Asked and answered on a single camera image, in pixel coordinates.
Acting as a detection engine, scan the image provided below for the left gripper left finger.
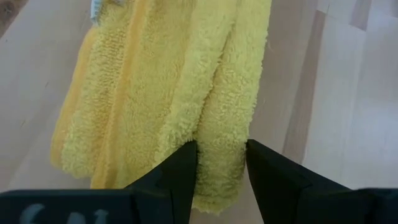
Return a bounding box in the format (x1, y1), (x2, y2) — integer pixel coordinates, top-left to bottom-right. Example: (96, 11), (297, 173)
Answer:
(124, 140), (199, 224)

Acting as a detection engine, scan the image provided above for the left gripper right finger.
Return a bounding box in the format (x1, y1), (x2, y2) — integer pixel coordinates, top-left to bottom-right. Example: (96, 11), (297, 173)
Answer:
(245, 139), (351, 224)

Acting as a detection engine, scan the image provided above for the yellow microfiber towel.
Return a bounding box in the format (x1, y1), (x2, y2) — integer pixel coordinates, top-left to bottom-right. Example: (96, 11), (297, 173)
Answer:
(49, 0), (273, 215)

